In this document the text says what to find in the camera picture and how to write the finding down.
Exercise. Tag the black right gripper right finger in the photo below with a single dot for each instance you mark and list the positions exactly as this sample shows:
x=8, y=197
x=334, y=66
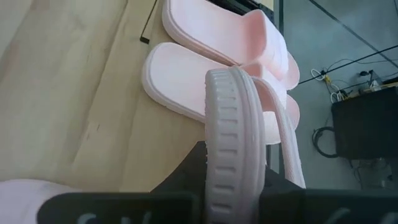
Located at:
x=326, y=208

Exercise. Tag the black box on floor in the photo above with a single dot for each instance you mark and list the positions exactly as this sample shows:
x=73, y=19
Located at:
x=367, y=124

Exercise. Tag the pink rubber slide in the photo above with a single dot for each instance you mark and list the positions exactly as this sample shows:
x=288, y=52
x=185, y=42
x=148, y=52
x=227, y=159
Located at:
x=177, y=81
x=233, y=140
x=18, y=202
x=217, y=31

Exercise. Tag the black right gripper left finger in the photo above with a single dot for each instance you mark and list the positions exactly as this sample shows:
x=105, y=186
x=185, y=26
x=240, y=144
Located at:
x=124, y=208

